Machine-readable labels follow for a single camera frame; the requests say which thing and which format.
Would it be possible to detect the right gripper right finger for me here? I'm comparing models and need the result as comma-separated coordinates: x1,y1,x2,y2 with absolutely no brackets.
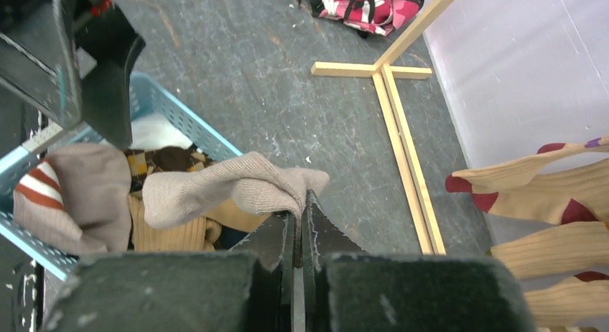
301,190,536,332

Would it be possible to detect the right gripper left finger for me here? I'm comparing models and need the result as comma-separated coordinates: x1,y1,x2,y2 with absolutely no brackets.
42,213,294,331

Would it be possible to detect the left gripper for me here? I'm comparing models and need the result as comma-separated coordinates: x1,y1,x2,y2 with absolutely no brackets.
1,0,146,148

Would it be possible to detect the beige pink sock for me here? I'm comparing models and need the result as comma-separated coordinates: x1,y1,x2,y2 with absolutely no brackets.
142,152,330,232

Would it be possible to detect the wooden hanger stand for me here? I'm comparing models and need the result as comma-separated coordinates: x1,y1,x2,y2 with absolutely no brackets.
311,0,455,255

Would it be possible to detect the tan ribbed sock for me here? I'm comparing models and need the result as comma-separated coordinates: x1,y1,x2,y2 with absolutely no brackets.
128,192,271,252

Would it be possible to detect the light blue laundry basket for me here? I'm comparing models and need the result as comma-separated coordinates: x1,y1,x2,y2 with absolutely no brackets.
1,72,243,280

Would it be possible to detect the brown yellow checked sock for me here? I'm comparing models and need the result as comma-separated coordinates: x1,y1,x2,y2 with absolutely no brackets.
124,144,215,193

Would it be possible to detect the red white striped sock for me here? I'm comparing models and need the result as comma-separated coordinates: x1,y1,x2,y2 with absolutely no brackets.
14,160,65,211

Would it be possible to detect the red purple striped sock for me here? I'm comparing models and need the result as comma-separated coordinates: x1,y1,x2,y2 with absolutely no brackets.
445,135,608,193

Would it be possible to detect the green striped tan sock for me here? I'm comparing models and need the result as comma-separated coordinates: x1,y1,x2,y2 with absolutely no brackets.
489,221,608,280

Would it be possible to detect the pink camouflage cloth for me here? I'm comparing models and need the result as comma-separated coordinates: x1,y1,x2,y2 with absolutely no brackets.
299,0,425,37

